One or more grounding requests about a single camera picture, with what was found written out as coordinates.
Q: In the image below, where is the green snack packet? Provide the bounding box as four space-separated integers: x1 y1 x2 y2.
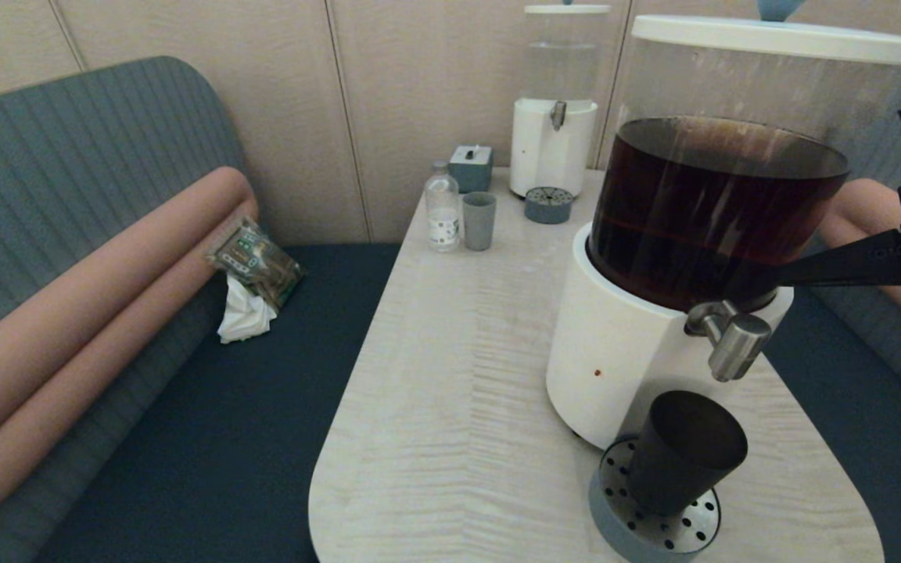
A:
206 217 304 311

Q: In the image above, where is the clear plastic water bottle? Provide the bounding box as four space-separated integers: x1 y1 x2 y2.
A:
425 161 461 253

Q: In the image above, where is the black cup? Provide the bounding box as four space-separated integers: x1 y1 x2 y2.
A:
626 390 748 518

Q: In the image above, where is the white dispenser with clear water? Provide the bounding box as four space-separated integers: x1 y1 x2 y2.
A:
509 0 612 199

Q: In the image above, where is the grey-blue tissue box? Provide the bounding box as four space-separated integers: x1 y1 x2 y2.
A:
447 144 493 194

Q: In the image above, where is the grey-green cup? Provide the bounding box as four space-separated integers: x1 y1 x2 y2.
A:
461 192 497 252

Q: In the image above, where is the grey-blue perforated drip tray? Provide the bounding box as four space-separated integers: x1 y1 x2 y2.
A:
588 435 722 563
524 185 574 225

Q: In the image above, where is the white dispenser with dark tea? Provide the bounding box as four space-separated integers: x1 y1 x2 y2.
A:
546 0 901 453

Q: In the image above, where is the teal upholstered bench sofa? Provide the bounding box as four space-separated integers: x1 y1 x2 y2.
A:
0 55 404 563
763 66 901 563

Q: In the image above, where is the crumpled white tissue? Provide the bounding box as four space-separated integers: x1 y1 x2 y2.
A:
217 274 278 345

